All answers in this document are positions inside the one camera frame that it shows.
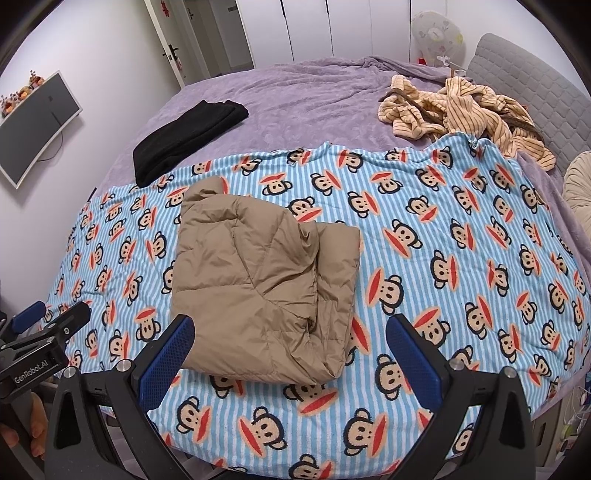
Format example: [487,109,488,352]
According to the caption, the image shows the cream round cushion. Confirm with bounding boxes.
[562,151,591,215]

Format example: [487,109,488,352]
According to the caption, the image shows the beige striped clothes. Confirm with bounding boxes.
[378,75,557,172]

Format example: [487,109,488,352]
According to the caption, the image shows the grey quilted headboard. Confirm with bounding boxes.
[466,32,591,185]

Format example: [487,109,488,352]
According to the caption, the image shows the white door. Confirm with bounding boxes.
[143,0,218,86]

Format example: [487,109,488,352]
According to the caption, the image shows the tan puffer jacket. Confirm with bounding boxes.
[170,178,362,386]

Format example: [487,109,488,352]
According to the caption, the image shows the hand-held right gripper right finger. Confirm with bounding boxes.
[385,314,539,480]

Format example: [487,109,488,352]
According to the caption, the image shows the white wardrobe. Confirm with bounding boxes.
[235,0,416,70]

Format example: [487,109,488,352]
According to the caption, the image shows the folded black garment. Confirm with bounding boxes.
[133,99,249,188]

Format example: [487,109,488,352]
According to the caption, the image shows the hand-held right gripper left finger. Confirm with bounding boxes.
[45,314,197,480]

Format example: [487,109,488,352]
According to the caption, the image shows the purple bedspread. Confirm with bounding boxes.
[90,55,591,278]

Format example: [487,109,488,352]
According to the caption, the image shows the monkey print striped blanket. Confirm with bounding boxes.
[48,134,591,480]

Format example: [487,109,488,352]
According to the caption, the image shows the white covered fan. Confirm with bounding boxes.
[411,11,465,70]

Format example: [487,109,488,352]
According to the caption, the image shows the person's left hand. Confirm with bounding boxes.
[0,392,49,462]

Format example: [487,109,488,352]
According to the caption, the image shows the white charging cables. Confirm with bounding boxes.
[536,383,587,462]

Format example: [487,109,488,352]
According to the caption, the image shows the orange ornaments row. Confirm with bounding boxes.
[0,69,47,117]

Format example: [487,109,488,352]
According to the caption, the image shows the wall mounted curved screen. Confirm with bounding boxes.
[0,70,83,189]

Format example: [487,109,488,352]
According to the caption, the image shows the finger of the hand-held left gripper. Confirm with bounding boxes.
[28,301,92,348]
[9,301,47,333]

